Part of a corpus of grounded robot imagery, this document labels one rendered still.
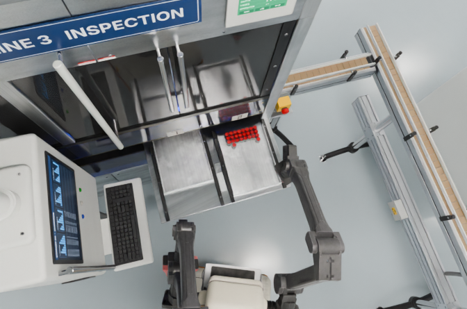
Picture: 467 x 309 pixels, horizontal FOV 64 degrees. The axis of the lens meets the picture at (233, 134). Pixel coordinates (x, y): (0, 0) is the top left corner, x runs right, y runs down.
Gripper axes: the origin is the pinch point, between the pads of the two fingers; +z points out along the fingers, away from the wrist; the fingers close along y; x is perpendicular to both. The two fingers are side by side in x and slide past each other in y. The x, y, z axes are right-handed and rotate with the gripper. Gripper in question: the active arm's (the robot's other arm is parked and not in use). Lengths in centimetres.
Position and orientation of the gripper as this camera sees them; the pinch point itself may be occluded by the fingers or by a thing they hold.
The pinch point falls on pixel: (283, 174)
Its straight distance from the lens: 174.6
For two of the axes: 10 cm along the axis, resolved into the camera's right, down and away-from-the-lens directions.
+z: -0.3, 2.4, 9.7
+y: -5.1, -8.4, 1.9
